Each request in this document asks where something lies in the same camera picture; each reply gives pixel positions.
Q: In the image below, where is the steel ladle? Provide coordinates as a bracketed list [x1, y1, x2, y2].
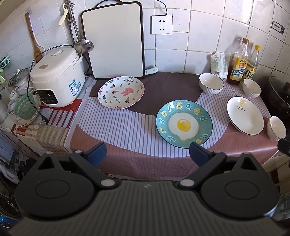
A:
[65, 0, 94, 54]

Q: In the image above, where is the white ribbed bowl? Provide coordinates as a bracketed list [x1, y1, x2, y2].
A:
[267, 116, 287, 142]
[199, 73, 224, 95]
[242, 79, 262, 98]

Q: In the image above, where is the black power cable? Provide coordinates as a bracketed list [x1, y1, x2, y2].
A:
[26, 44, 74, 125]

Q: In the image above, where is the blue wall sticker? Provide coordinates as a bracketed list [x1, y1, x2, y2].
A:
[271, 21, 285, 35]

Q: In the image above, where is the teal fried egg plate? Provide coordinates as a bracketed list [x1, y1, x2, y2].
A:
[155, 100, 213, 148]

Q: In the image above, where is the white wall socket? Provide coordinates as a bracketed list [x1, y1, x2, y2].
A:
[151, 15, 173, 35]

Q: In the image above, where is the white rice spoon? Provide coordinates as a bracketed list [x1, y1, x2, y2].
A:
[59, 3, 68, 26]

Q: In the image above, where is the pink rabbit plate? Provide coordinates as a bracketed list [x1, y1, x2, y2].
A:
[98, 76, 144, 109]

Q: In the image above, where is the white knife handle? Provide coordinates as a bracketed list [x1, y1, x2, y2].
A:
[145, 66, 158, 75]

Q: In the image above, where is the white cutting board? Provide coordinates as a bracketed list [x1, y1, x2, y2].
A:
[81, 1, 145, 79]

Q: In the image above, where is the red striped cloth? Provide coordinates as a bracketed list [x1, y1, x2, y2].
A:
[12, 77, 94, 156]

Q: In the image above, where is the green strainer basket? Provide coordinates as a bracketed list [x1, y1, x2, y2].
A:
[14, 93, 36, 119]

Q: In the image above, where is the wooden spatula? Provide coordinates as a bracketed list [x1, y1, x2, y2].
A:
[25, 12, 45, 63]

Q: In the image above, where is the white rice cooker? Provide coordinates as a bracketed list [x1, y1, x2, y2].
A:
[30, 47, 85, 108]

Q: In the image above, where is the white sun plate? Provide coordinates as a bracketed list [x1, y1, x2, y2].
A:
[227, 96, 264, 136]

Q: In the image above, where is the black pot with lid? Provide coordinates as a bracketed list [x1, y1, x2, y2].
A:
[262, 76, 289, 129]

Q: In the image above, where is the white salt bag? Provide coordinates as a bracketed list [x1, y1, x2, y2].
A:
[210, 52, 230, 81]

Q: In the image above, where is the white vinegar bottle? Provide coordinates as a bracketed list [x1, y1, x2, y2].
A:
[242, 45, 261, 81]

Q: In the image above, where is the cooking wine bottle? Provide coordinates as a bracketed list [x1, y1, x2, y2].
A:
[227, 38, 249, 86]

